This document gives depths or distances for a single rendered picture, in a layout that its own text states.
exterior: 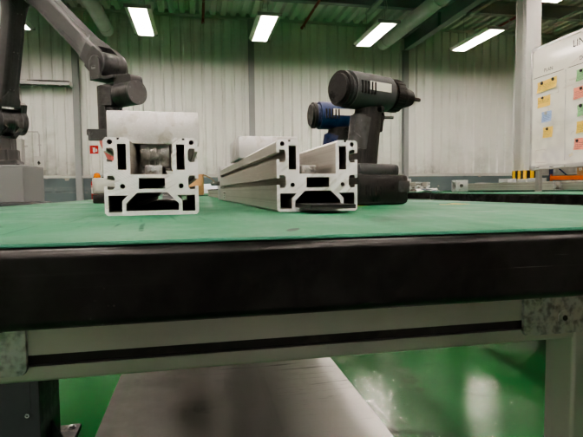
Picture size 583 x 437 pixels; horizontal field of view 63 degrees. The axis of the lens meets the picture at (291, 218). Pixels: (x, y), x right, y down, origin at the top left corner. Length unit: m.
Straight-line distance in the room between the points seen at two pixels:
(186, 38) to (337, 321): 12.62
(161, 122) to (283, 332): 0.35
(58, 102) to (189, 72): 3.19
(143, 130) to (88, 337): 0.32
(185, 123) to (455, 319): 0.39
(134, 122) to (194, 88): 12.01
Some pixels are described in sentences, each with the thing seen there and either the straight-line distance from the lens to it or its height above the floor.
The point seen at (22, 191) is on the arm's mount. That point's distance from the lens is 1.56.
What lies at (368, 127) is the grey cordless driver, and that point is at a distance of 0.81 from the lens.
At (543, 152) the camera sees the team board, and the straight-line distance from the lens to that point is 4.38.
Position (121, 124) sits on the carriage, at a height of 0.89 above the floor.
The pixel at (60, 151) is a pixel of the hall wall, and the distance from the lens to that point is 12.79.
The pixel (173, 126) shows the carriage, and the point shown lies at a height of 0.89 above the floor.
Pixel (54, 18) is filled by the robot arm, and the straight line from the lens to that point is 1.42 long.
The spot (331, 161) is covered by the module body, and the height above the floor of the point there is 0.84.
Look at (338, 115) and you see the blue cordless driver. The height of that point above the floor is 0.96.
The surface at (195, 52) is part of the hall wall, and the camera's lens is 12.82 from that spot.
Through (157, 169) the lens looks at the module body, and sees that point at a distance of 0.59.
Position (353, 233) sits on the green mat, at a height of 0.78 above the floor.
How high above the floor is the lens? 0.81
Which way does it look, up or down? 3 degrees down
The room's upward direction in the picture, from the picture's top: 1 degrees counter-clockwise
